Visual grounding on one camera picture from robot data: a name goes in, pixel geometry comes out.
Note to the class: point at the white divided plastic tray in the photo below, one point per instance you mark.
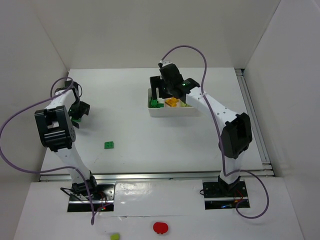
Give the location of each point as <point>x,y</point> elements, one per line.
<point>168,111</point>

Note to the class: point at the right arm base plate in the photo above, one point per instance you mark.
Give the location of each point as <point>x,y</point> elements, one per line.
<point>216,199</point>

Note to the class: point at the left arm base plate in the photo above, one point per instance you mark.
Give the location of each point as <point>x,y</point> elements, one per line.
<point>102,200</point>

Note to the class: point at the green 2x2 lego front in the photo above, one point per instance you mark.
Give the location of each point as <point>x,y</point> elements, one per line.
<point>109,145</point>

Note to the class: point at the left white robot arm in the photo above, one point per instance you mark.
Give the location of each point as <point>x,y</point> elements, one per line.
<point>56,125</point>

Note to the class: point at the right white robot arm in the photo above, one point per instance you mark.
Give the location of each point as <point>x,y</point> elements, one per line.
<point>233,129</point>

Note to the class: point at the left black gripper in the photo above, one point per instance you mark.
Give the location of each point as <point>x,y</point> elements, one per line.
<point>78,111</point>

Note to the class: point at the aluminium right rail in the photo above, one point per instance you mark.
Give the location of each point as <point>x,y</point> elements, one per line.
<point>253,117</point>

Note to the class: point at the green lego table edge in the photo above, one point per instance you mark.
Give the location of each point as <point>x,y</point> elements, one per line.
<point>76,122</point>

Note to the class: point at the green 2x3 lego brick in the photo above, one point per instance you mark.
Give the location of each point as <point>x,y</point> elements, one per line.
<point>154,103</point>

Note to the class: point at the aluminium rail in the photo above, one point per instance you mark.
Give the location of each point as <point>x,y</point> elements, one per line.
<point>135,176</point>
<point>253,117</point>

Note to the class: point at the aluminium front rail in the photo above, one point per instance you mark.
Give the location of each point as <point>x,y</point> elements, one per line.
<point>135,176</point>

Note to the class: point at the pale green lego foreground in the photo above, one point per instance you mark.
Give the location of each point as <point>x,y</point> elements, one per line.
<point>115,236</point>

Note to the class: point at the red round object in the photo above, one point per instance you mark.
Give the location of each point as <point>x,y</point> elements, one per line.
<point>160,228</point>

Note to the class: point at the pale green 2x3 lego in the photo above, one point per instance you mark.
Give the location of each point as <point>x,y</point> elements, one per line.
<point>184,105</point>

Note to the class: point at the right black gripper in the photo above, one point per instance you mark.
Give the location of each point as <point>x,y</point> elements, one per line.
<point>157,81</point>

